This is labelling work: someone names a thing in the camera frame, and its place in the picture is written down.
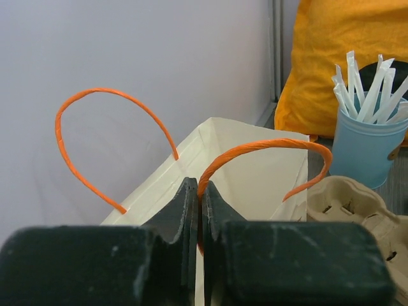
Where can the brown pulp cup carrier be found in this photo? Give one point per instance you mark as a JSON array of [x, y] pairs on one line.
[[338, 198]]

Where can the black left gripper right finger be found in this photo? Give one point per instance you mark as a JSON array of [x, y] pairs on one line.
[[288, 263]]

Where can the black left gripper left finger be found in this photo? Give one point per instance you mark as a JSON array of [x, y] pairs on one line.
[[150, 264]]

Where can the cream paper bag orange handles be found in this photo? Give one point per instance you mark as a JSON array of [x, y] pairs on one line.
[[263, 174]]

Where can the light blue straw cup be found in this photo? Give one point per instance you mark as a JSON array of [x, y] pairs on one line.
[[365, 152]]

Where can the orange cartoon print cloth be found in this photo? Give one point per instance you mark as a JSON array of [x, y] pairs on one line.
[[324, 32]]

